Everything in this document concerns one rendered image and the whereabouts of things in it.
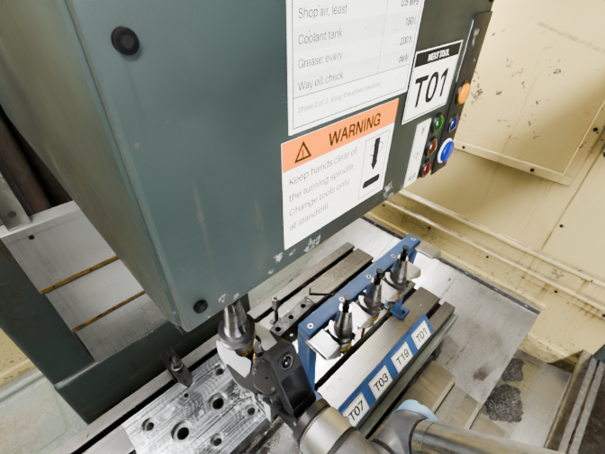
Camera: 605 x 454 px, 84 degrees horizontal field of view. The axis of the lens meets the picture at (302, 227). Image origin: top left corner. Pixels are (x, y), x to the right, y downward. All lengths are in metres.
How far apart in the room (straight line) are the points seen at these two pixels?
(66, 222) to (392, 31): 0.79
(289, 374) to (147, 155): 0.40
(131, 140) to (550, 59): 1.12
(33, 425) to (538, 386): 1.81
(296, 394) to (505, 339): 1.06
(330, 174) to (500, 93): 0.98
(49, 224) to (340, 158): 0.74
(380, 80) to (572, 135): 0.94
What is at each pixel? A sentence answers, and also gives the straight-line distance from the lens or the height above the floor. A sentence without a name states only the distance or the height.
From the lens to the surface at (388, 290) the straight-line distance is 0.89.
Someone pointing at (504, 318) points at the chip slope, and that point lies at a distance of 1.51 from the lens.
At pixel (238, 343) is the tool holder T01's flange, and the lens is 0.60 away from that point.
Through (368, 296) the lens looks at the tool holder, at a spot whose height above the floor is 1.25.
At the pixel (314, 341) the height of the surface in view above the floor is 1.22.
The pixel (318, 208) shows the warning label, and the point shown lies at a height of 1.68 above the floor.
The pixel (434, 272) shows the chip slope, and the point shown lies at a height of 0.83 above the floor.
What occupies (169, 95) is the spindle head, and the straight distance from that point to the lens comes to 0.20.
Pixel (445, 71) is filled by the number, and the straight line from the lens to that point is 0.44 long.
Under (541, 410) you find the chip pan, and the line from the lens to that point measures 1.54.
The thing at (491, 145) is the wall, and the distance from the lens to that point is 1.29.
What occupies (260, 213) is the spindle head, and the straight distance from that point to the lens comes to 0.27.
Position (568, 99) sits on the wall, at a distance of 1.21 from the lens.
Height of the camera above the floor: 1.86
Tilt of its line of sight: 38 degrees down
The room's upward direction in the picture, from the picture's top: 1 degrees clockwise
